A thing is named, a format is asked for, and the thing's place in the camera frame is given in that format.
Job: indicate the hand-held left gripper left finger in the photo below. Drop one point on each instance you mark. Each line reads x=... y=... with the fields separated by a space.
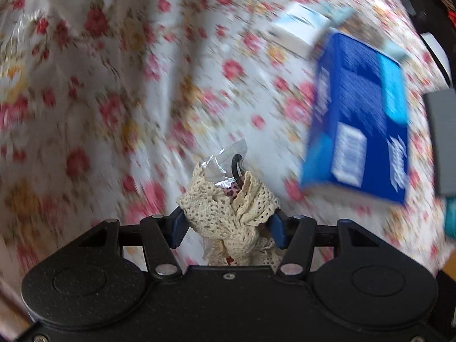
x=176 y=230

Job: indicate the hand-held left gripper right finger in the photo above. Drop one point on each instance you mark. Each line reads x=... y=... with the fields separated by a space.
x=278 y=230

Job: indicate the cream crochet lace cloth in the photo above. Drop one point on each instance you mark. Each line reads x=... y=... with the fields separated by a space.
x=221 y=217

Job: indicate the clear plastic bag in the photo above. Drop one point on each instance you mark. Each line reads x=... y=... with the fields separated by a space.
x=222 y=160

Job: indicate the blue cardboard box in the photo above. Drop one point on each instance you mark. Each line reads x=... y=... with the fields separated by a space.
x=356 y=114

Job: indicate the floral bedspread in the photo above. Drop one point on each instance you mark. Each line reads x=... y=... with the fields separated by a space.
x=107 y=78

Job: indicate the teal packet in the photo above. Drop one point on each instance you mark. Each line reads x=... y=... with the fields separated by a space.
x=451 y=217

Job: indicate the white cardboard box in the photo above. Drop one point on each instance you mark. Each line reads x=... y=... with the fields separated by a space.
x=302 y=28

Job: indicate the light teal box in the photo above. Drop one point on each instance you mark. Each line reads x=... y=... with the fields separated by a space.
x=390 y=48

